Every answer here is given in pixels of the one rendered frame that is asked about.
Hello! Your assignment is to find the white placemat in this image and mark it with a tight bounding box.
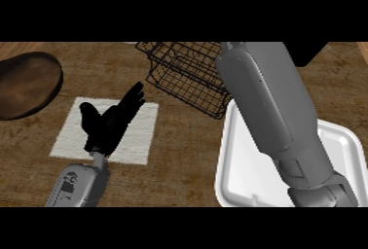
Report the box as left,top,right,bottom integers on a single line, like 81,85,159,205
49,96,159,166

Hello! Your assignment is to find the black wire tiered basket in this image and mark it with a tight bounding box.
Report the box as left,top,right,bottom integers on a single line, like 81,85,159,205
133,42,233,121

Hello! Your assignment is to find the brown wooden bowl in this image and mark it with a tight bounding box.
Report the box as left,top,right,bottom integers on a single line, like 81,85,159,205
0,52,65,122

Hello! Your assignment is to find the white tray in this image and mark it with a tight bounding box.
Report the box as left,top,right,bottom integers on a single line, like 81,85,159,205
214,98,368,208

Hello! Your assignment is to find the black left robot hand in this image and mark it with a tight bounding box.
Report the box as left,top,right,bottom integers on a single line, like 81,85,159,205
78,81,146,158

